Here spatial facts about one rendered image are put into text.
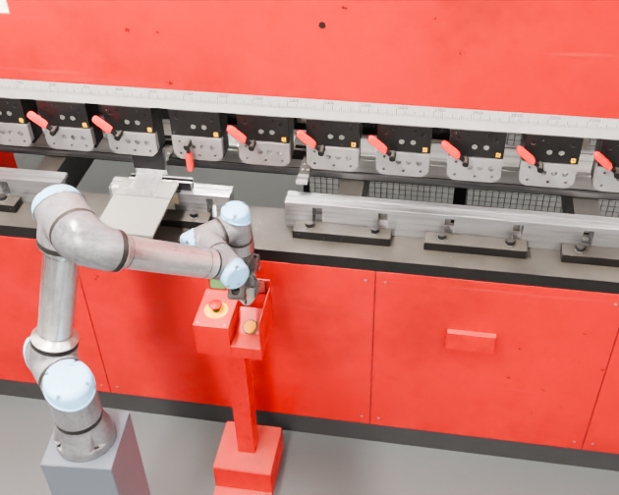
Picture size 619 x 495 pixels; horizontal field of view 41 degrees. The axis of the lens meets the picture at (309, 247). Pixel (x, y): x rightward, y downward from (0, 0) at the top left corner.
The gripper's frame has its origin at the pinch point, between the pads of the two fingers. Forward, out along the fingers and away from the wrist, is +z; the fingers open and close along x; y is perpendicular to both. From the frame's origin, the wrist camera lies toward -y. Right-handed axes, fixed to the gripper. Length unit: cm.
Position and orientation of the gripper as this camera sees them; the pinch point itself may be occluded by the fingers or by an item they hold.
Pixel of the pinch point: (246, 303)
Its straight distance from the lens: 237.1
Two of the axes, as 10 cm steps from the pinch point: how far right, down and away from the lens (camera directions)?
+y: 1.6, -7.0, 6.9
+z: 0.4, 7.1, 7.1
